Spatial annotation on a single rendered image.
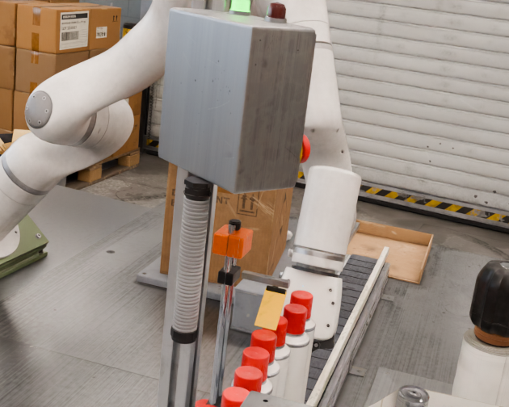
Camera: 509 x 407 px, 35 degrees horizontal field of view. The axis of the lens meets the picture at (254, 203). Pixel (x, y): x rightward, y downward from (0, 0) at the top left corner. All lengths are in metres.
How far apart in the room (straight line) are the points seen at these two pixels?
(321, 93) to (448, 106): 4.19
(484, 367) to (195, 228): 0.46
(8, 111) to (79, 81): 3.51
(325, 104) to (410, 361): 0.59
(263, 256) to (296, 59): 0.87
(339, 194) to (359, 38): 4.32
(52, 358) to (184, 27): 0.72
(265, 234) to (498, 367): 0.70
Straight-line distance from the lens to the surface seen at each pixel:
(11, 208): 1.70
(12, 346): 1.53
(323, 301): 1.24
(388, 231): 2.29
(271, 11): 0.94
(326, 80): 1.27
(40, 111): 1.53
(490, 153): 5.44
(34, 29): 4.83
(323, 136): 1.27
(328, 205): 1.23
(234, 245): 1.05
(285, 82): 0.91
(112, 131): 1.60
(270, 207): 1.70
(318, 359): 1.45
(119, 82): 1.50
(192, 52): 0.96
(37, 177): 1.64
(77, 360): 1.48
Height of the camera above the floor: 1.54
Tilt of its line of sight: 17 degrees down
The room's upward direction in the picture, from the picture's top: 7 degrees clockwise
